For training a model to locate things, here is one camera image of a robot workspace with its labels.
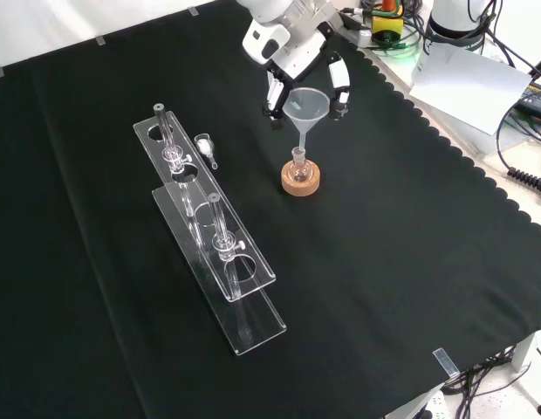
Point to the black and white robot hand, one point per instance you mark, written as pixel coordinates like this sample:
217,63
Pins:
292,52

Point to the clear plastic funnel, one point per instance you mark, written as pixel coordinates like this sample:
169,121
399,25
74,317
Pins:
305,109

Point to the glass round-bottom flask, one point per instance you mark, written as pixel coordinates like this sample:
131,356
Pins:
300,173

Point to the small glass weighing funnel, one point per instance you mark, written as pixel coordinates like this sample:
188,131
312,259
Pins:
204,145

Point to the clear acrylic funnel stand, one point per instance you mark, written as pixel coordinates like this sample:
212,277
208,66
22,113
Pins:
264,274

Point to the yellow stop button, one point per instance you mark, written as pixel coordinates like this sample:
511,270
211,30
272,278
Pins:
386,24

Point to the white paper sheet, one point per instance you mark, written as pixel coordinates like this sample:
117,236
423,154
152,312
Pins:
467,83

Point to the black cloth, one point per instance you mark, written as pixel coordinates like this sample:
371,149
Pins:
384,262

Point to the black power adapter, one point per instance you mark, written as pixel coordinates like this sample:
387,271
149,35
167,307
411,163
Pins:
538,102

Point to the white table leg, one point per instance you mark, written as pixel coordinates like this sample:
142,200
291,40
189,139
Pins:
524,349

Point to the white power strip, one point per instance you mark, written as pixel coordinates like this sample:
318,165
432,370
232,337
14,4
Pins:
436,403

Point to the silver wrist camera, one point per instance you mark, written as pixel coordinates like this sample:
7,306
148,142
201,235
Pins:
362,37

